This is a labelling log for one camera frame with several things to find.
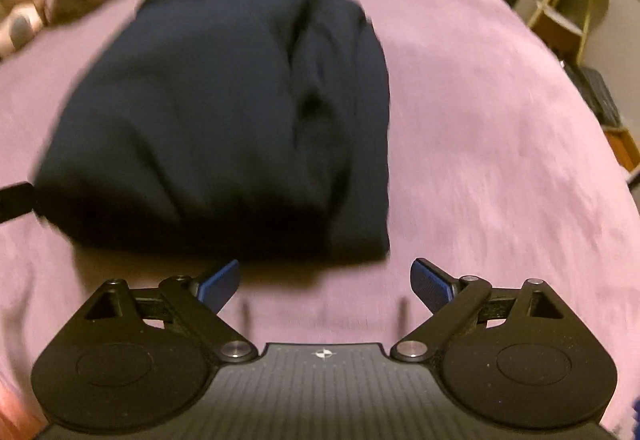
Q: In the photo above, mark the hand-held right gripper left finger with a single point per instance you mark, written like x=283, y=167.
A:
x=220, y=285

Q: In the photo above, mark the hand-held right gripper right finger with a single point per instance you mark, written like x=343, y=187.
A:
x=430, y=285

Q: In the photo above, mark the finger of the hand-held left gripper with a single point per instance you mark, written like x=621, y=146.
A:
x=15, y=202

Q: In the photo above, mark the dark navy garment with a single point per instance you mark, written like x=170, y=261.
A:
x=215, y=120

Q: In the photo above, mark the pink bed sheet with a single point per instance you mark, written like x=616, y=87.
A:
x=500, y=170

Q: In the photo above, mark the orange wooden box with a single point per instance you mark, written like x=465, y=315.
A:
x=625, y=148

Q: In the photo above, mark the black bag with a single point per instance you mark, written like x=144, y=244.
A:
x=595, y=95

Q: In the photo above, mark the yellow shelf unit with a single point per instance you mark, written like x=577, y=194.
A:
x=575, y=5

